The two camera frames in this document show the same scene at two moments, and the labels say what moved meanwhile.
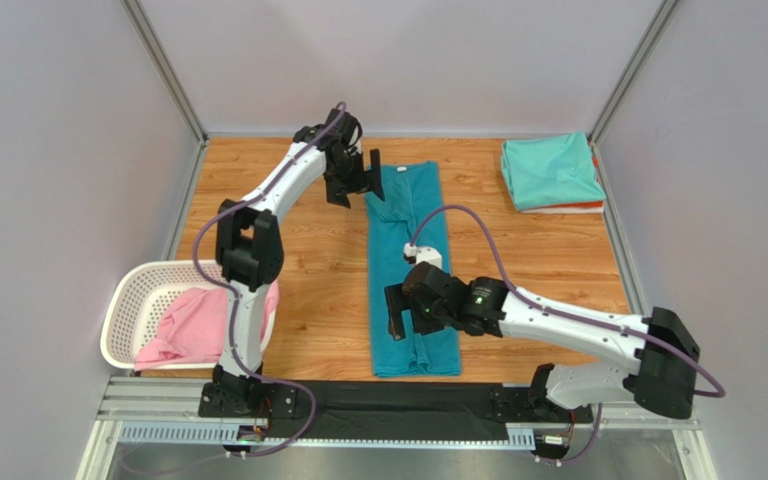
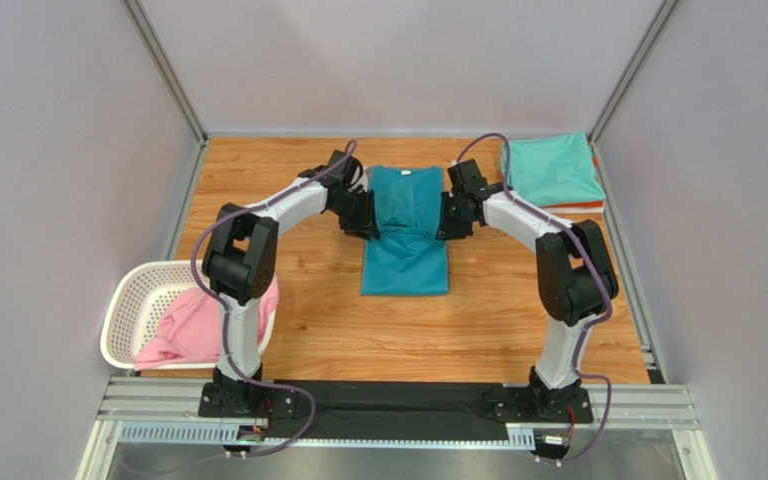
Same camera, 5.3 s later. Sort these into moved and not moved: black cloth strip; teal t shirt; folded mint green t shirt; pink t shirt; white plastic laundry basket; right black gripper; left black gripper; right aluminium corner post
Moved: left black gripper; teal t shirt; right black gripper
Not moved: white plastic laundry basket; folded mint green t shirt; pink t shirt; black cloth strip; right aluminium corner post
